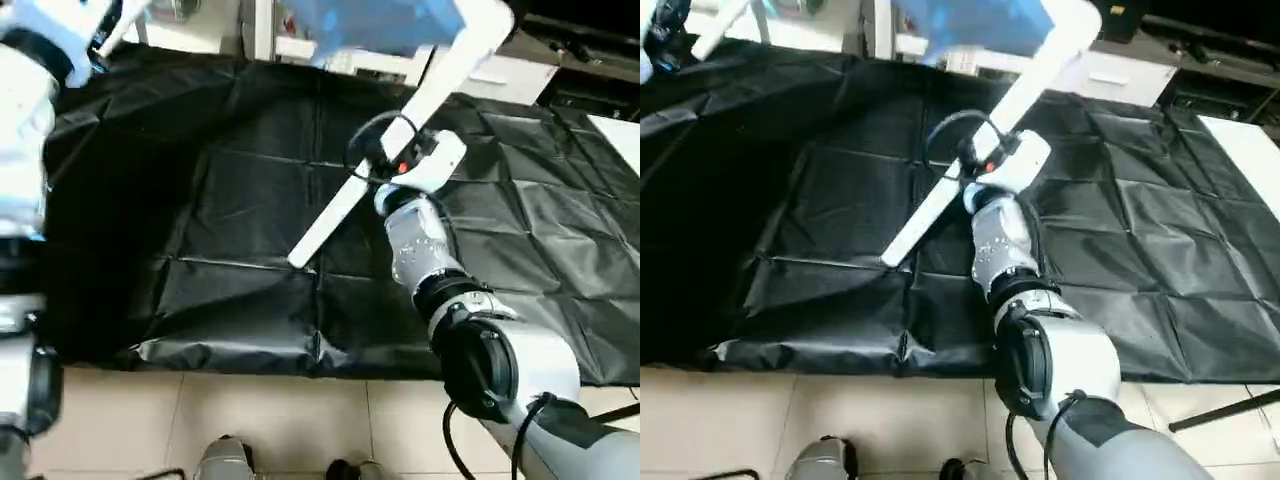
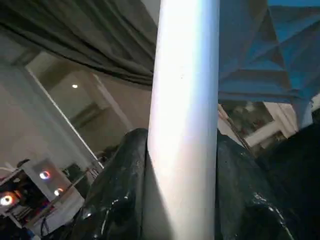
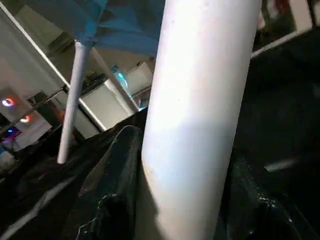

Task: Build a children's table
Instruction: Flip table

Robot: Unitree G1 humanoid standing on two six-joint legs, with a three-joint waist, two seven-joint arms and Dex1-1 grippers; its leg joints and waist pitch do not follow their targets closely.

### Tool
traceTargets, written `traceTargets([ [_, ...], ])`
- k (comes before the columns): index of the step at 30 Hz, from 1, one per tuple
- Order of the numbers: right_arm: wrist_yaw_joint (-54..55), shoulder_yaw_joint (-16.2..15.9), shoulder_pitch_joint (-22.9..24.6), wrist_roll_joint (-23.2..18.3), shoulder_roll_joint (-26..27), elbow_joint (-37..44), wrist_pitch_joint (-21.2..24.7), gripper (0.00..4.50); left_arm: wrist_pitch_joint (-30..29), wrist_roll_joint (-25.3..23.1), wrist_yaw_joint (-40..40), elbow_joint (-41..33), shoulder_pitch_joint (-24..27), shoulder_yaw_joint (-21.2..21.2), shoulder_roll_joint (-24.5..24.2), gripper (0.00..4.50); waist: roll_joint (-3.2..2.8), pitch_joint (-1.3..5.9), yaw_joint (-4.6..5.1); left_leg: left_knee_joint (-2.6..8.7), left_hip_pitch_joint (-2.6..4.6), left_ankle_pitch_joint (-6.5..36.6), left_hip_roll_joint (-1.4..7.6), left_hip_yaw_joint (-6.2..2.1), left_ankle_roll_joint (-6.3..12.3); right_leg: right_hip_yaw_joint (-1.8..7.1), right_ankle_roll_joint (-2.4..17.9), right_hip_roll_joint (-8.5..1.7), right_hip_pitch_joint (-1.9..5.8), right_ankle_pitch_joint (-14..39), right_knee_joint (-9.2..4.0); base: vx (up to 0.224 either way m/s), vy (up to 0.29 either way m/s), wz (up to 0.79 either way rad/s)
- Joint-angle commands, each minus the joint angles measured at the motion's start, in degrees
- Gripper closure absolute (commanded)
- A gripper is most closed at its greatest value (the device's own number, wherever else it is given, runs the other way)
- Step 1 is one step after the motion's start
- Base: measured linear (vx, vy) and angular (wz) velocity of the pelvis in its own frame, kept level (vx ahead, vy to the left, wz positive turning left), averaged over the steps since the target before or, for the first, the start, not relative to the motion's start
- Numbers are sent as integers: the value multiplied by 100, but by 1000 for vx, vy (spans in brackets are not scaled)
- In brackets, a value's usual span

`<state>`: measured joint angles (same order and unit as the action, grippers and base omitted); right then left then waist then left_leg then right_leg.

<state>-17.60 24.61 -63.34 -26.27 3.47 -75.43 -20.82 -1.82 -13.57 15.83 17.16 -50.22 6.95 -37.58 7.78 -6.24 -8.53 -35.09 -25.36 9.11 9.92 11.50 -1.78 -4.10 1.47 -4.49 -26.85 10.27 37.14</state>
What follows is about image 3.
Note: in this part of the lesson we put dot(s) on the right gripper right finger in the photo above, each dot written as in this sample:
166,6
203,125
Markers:
255,210

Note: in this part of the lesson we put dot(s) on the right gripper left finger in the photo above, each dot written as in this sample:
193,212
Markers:
115,190

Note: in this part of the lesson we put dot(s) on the white plastic table top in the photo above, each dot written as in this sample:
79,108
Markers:
115,20

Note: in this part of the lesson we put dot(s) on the black work mat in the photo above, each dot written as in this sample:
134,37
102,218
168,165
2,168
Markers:
280,100

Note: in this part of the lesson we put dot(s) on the white glass door cabinet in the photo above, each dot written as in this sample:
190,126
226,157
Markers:
300,15

